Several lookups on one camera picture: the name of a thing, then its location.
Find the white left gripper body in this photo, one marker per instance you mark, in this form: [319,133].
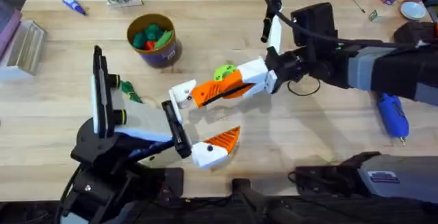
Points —
[147,121]

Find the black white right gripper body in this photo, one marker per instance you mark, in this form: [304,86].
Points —
[294,66]

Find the bare white left gripper finger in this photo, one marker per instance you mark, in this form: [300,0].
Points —
[183,94]

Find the white orange right gripper finger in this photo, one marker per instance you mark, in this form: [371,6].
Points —
[253,70]
[255,91]

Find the white orange left gripper finger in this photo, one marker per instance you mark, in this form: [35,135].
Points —
[208,155]

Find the orange ribbed wedge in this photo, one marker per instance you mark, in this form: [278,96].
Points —
[205,95]

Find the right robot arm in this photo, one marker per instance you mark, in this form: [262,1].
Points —
[393,70]

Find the green toy vegetable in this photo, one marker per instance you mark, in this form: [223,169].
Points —
[130,90]

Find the blue electric screwdriver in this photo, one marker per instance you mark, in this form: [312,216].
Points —
[393,114]

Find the green disc with holes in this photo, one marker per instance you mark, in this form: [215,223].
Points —
[224,71]

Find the purple tub with toys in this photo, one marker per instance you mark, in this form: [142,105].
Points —
[157,49]

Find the small green white cube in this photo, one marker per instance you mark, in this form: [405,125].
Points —
[374,16]

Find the small white bowl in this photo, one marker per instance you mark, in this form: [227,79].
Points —
[413,10]

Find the blue purple tube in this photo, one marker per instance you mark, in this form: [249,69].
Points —
[72,4]

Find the clear plastic box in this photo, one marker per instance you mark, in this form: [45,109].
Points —
[27,46]

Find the purple flat box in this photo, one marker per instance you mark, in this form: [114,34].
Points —
[7,25]

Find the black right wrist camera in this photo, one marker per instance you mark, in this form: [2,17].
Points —
[313,22]

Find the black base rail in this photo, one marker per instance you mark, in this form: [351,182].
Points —
[239,213]

